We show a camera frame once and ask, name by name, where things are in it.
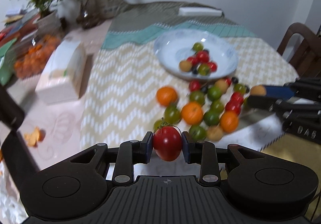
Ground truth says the brown longan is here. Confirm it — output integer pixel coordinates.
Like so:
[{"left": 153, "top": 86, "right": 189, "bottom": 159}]
[
  {"left": 250, "top": 85, "right": 267, "bottom": 96},
  {"left": 214, "top": 79, "right": 229, "bottom": 94},
  {"left": 179, "top": 60, "right": 193, "bottom": 73}
]

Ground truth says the orange mandarin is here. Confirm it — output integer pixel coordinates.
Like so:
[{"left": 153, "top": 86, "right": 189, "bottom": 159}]
[
  {"left": 220, "top": 111, "right": 239, "bottom": 133},
  {"left": 156, "top": 86, "right": 179, "bottom": 107},
  {"left": 181, "top": 102, "right": 203, "bottom": 126}
]

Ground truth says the green lime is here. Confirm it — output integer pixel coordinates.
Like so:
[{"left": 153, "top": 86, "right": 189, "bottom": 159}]
[{"left": 203, "top": 110, "right": 220, "bottom": 127}]

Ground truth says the large red tomato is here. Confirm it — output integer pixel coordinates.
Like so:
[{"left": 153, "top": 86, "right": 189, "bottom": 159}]
[{"left": 153, "top": 126, "right": 182, "bottom": 162}]

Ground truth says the wooden chair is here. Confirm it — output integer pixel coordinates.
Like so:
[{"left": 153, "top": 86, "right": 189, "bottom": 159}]
[{"left": 277, "top": 23, "right": 320, "bottom": 78}]

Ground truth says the patterned tablecloth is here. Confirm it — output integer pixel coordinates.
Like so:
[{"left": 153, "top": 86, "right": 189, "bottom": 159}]
[{"left": 80, "top": 1, "right": 321, "bottom": 214}]

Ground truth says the green cherry tomato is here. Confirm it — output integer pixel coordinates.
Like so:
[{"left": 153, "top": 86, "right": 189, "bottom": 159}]
[{"left": 197, "top": 63, "right": 211, "bottom": 76}]

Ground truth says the red cherry tomato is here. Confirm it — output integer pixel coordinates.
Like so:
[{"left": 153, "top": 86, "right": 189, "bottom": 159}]
[{"left": 186, "top": 56, "right": 199, "bottom": 66}]

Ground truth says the orange peel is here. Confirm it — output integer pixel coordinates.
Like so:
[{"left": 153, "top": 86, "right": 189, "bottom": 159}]
[{"left": 23, "top": 127, "right": 43, "bottom": 147}]

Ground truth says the white tissue box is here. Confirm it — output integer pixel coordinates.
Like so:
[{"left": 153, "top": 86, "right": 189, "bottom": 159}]
[{"left": 35, "top": 40, "right": 87, "bottom": 105}]

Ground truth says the white blue patterned bowl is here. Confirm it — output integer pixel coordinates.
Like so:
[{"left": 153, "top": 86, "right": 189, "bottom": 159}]
[{"left": 153, "top": 29, "right": 239, "bottom": 81}]

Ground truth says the white power strip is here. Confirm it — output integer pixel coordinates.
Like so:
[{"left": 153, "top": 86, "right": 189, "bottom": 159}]
[{"left": 178, "top": 7, "right": 223, "bottom": 17}]

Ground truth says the clear box of oranges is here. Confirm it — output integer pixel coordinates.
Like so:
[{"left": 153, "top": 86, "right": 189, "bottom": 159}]
[{"left": 14, "top": 34, "right": 61, "bottom": 79}]

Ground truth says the green ceramic dish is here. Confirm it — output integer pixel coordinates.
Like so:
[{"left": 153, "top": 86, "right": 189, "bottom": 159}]
[{"left": 0, "top": 38, "right": 17, "bottom": 86}]

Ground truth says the stack of books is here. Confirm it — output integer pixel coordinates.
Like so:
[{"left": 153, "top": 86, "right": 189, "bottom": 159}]
[{"left": 1, "top": 10, "right": 40, "bottom": 46}]

